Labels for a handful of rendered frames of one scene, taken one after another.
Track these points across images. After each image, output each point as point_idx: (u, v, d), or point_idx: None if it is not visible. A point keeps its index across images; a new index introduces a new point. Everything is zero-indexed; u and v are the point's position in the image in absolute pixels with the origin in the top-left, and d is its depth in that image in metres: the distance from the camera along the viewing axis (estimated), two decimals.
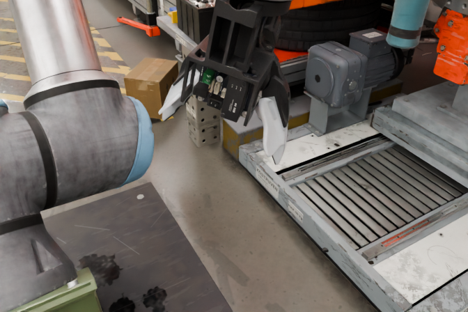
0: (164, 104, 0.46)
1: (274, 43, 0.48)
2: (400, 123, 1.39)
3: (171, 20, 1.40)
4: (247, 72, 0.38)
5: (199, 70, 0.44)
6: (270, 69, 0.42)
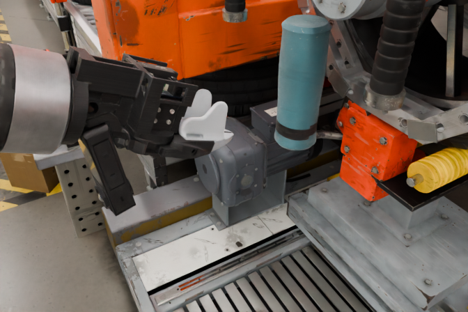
0: (222, 120, 0.46)
1: None
2: (315, 221, 1.10)
3: None
4: None
5: (181, 136, 0.43)
6: None
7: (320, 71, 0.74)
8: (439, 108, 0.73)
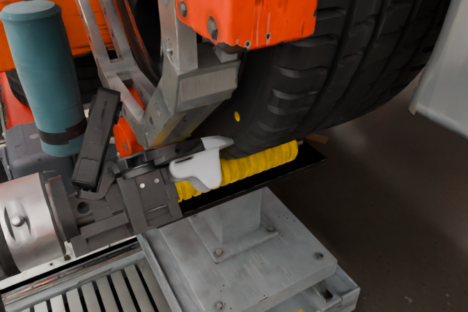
0: None
1: (115, 108, 0.44)
2: (142, 233, 0.99)
3: None
4: (134, 217, 0.42)
5: None
6: (134, 168, 0.42)
7: (53, 65, 0.64)
8: None
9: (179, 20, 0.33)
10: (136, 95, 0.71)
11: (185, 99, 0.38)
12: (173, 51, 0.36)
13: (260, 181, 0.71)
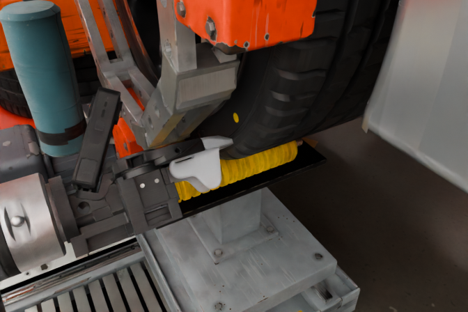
0: None
1: (115, 108, 0.44)
2: (141, 234, 0.99)
3: None
4: (134, 217, 0.42)
5: None
6: (134, 168, 0.42)
7: (52, 65, 0.64)
8: None
9: (177, 21, 0.33)
10: (135, 95, 0.71)
11: (184, 100, 0.37)
12: (171, 52, 0.36)
13: (259, 182, 0.71)
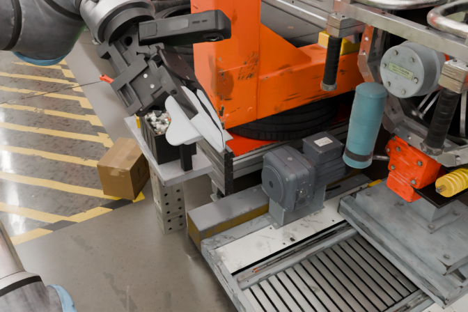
0: None
1: (203, 30, 0.48)
2: (362, 216, 1.51)
3: (136, 125, 1.50)
4: (128, 79, 0.52)
5: None
6: (154, 64, 0.49)
7: (379, 119, 1.16)
8: (455, 143, 1.15)
9: None
10: None
11: None
12: None
13: None
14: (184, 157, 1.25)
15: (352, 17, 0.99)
